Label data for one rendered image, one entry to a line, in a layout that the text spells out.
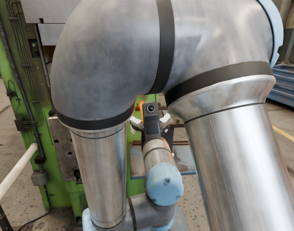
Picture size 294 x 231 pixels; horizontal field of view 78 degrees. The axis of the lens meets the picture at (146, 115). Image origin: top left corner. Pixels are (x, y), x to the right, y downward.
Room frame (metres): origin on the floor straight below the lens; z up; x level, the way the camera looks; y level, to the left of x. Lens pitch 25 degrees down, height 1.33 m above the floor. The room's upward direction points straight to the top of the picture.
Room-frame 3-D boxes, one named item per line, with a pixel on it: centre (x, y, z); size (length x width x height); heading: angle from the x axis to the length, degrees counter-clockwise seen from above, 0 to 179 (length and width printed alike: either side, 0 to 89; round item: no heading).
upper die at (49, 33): (1.16, 0.43, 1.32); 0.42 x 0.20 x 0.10; 8
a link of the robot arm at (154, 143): (0.40, -0.03, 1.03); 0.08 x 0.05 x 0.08; 96
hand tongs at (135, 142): (0.95, -0.21, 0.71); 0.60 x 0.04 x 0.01; 91
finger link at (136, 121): (0.56, 0.05, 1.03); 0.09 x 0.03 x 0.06; 42
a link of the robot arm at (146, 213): (0.32, -0.02, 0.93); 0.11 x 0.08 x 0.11; 109
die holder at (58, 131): (1.17, 0.38, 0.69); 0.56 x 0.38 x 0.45; 8
